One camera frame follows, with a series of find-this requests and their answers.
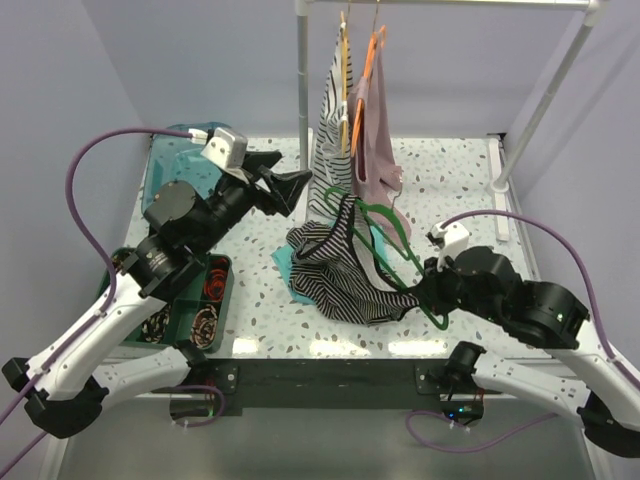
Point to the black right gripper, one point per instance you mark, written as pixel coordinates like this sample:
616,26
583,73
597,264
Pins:
428,290

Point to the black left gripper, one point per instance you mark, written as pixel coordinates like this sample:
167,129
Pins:
287,188

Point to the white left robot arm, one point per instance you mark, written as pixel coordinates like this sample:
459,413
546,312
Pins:
67,386

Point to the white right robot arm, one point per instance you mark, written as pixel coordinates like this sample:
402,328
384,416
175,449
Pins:
603,395

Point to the teal tank top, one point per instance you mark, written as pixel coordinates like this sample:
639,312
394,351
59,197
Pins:
282,258

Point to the pink tank top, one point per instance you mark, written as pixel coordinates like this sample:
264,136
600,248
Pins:
375,172

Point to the yellow hanger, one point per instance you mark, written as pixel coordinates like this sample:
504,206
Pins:
344,62

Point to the orange hanger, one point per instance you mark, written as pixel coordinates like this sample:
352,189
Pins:
377,40

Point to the teal transparent plastic bin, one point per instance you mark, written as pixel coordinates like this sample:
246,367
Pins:
178,177

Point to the dark green organizer tray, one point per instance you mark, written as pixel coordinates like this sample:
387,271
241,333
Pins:
198,314

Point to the white clothes rack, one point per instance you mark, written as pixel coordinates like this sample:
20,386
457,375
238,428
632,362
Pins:
504,161

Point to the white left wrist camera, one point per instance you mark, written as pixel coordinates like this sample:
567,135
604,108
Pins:
226,149

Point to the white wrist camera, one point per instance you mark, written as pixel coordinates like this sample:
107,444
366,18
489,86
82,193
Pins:
450,241
226,149

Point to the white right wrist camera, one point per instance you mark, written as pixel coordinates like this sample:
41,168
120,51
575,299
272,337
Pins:
450,241

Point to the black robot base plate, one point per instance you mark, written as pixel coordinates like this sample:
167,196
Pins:
372,384

